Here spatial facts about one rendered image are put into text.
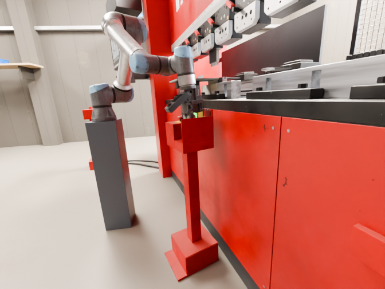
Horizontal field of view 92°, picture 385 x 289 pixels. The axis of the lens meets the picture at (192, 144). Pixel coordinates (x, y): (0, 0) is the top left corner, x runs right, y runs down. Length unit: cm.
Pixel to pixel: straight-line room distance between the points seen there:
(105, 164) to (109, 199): 26
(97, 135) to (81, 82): 368
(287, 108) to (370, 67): 19
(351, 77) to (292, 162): 26
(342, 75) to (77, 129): 488
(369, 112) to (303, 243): 40
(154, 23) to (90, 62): 295
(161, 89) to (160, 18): 65
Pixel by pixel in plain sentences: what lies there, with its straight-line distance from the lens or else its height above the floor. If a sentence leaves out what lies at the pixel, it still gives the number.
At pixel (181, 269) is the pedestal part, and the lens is 120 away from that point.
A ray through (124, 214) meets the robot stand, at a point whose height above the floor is 11.
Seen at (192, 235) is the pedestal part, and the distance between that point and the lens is 113.
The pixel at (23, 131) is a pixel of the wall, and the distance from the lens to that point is 561.
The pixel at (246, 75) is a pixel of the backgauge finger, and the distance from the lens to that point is 135.
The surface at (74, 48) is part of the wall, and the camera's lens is 505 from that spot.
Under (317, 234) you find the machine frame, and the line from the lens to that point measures 65.
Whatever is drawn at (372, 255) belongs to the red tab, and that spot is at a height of 58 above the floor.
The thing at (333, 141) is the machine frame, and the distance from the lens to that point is 54.
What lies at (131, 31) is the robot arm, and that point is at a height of 124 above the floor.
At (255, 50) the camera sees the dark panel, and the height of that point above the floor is 124.
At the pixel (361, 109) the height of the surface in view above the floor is 86.
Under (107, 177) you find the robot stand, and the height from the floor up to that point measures 41.
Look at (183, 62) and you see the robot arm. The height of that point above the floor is 103.
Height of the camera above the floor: 90
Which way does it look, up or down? 15 degrees down
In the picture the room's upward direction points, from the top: 3 degrees counter-clockwise
